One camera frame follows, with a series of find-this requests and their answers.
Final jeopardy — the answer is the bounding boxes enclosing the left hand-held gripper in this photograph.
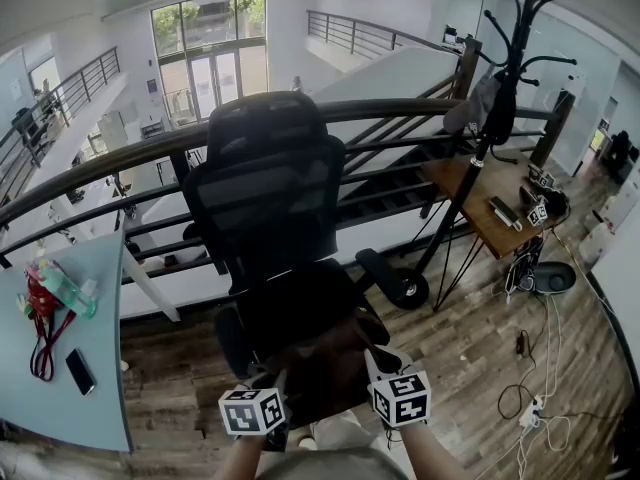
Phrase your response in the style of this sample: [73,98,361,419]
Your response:
[218,361,290,452]

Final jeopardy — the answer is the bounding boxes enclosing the person's left forearm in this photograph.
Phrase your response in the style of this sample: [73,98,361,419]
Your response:
[212,432,271,480]

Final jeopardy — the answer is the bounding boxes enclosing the distant black balcony railing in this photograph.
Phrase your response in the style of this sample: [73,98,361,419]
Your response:
[0,46,121,204]
[306,10,461,59]

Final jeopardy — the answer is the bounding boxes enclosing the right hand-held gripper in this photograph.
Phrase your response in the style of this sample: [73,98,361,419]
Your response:
[363,343,432,428]

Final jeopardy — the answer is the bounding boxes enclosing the white power strip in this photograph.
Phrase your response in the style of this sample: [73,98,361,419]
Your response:
[518,397,546,429]

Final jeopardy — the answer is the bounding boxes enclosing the black smartphone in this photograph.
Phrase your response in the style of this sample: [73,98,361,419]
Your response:
[65,348,97,397]

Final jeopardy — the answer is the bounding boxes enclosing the black metal railing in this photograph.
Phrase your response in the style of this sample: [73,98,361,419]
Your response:
[0,96,576,289]

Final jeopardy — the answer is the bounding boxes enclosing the person's gray shirt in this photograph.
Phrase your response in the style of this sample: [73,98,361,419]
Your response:
[254,445,416,480]

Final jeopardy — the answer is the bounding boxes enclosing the white floor cable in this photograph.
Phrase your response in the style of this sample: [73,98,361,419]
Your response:
[514,292,574,480]

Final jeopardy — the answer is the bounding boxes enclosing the black coat rack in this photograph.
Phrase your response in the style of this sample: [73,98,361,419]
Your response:
[414,0,579,314]

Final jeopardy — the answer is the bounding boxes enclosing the white and black device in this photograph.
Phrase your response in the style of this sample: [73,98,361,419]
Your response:
[488,196,524,233]

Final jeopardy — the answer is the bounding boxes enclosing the light blue table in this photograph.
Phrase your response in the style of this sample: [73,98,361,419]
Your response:
[0,230,134,453]

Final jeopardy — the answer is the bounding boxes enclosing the large glass window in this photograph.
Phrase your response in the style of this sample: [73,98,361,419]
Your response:
[151,0,267,122]

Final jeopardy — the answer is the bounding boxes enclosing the black mesh office chair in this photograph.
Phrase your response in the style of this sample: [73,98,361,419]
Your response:
[182,90,431,384]

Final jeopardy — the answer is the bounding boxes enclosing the idle hand-held gripper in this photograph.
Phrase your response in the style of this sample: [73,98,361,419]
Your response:
[519,187,551,228]
[527,162,556,192]

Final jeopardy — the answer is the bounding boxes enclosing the red bag with strap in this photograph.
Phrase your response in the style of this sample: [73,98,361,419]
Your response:
[24,262,76,382]

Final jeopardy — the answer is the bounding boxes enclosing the gray round floor device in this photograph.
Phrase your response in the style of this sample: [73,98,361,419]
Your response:
[532,261,577,297]

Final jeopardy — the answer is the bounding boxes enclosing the person's light trousers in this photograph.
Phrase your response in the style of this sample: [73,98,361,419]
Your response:
[299,410,386,452]

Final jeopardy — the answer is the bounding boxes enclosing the black floor cable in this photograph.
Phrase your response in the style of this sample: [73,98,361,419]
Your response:
[497,330,539,422]

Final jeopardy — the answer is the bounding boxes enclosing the bundle of cables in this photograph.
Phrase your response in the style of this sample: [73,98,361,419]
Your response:
[504,237,544,299]

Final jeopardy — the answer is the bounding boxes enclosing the green water bottle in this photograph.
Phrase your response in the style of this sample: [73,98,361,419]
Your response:
[39,260,99,319]

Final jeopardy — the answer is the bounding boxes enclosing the brown wooden side desk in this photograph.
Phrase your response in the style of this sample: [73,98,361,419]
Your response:
[422,150,566,314]

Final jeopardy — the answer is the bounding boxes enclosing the white desk with black edge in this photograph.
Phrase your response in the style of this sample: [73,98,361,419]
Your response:
[584,232,640,469]

